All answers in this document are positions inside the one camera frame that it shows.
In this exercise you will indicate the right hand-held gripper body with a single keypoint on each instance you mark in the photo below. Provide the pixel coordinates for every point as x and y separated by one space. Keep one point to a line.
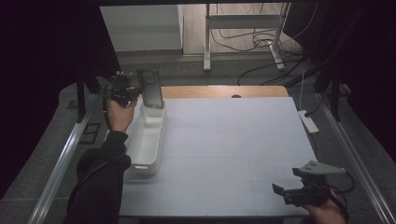
308 193

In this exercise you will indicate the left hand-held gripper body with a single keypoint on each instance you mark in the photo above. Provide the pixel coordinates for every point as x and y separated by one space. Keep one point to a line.
121 88

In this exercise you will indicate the white plastic storage bin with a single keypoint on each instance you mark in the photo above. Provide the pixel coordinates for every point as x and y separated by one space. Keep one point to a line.
148 137

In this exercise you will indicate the person's right hand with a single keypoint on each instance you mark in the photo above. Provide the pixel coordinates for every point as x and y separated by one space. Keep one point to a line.
325 214

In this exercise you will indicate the person's left hand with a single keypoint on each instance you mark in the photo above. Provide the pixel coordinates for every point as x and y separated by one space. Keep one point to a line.
120 116

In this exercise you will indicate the black metal stand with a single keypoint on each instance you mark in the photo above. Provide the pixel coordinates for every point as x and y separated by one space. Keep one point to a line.
81 96
335 96

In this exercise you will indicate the white power strip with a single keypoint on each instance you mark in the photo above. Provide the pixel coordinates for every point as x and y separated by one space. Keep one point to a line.
308 122

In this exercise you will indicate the black floor plate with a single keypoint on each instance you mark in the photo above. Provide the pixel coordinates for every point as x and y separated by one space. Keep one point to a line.
90 133

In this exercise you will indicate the white cabinet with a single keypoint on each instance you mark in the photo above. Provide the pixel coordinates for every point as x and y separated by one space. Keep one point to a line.
140 28

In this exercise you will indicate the pale grey table board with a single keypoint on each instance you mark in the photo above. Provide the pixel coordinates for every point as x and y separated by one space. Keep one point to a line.
236 140

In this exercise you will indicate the black curtain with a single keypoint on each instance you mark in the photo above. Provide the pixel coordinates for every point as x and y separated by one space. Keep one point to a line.
46 62
358 62

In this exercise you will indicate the wooden table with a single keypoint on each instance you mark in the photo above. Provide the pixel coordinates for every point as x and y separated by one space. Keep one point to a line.
224 92

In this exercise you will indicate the aluminium rail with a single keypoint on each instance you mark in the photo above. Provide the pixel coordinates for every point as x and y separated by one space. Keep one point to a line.
59 168
358 161

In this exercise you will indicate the white metal stand frame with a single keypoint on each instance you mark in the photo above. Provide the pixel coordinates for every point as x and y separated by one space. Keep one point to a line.
243 21

